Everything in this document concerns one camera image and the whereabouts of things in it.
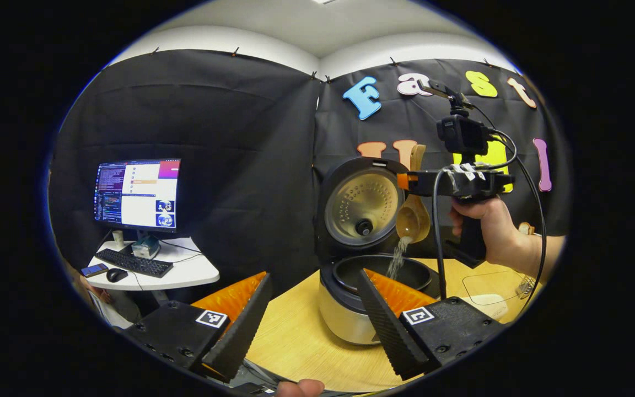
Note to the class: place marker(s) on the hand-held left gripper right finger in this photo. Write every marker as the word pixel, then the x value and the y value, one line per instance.
pixel 383 325

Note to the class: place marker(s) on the computer monitor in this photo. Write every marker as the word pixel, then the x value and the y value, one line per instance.
pixel 141 193

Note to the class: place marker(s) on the clear plastic rice container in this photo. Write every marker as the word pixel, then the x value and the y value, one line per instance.
pixel 488 284

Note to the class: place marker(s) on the black and silver rice cooker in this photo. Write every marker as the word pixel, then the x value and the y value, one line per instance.
pixel 345 320

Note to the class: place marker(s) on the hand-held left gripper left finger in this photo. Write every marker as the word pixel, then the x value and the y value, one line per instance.
pixel 243 331

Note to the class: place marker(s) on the white side table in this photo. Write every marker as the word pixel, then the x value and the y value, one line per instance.
pixel 190 270

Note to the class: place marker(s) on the black backdrop cloth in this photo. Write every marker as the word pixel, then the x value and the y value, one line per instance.
pixel 213 121

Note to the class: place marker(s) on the black keyboard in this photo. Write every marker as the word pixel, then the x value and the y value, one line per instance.
pixel 133 263

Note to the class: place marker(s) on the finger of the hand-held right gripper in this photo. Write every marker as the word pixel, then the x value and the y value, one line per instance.
pixel 422 183

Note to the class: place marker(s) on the small white cup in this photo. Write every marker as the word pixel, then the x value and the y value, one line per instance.
pixel 118 239

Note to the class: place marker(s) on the toasted bread slice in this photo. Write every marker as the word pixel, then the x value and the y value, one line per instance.
pixel 526 228

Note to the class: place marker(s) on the wooden spoon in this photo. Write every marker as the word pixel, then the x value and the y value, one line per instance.
pixel 412 220

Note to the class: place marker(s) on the teal tissue box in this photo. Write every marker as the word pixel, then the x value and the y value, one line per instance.
pixel 145 248

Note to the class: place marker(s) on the dark smartphone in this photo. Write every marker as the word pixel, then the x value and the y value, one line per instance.
pixel 94 270

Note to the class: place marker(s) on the black computer mouse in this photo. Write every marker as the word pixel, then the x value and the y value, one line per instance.
pixel 116 274

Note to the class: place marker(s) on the spoonful of white rice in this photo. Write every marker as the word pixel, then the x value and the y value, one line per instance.
pixel 398 256

